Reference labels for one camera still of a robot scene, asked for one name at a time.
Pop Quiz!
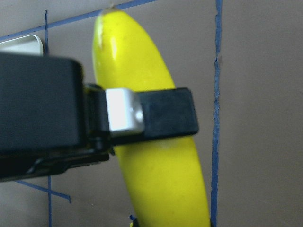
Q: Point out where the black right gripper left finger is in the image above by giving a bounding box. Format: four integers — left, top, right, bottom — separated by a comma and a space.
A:
85, 82, 199, 146

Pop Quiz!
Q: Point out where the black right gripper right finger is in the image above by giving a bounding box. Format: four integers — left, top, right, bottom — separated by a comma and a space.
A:
129, 214, 217, 227

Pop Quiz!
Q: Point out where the white bear tray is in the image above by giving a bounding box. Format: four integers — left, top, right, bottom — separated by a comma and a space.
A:
0, 34, 44, 56

